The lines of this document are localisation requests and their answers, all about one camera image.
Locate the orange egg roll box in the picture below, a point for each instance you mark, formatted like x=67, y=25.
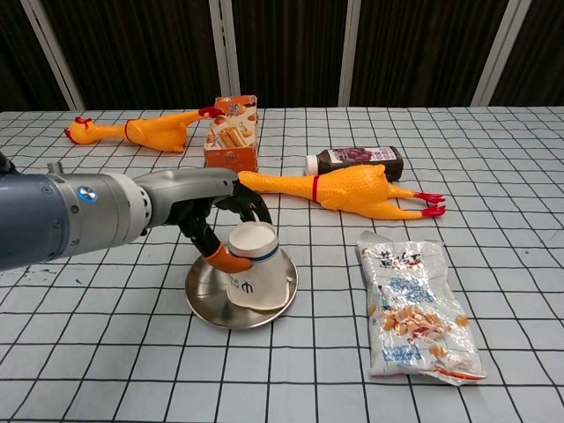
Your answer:
x=231, y=141

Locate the white blue snack bag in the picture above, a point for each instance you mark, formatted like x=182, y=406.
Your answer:
x=410, y=308

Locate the white frame post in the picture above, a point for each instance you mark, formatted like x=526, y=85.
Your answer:
x=500, y=53
x=349, y=53
x=227, y=53
x=53, y=57

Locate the dark grape juice bottle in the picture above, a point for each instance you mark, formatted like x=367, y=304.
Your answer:
x=352, y=156

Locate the white paper cup blue stripe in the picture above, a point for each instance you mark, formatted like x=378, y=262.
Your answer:
x=260, y=282

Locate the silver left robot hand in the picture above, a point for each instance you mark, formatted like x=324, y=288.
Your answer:
x=185, y=189

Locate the round metal plate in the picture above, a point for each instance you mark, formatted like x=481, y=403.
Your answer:
x=207, y=299

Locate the checkered light blue tablecloth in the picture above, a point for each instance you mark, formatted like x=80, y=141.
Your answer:
x=308, y=374

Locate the yellow rubber chicken toy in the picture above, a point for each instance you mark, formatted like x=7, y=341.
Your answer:
x=150, y=132
x=352, y=189

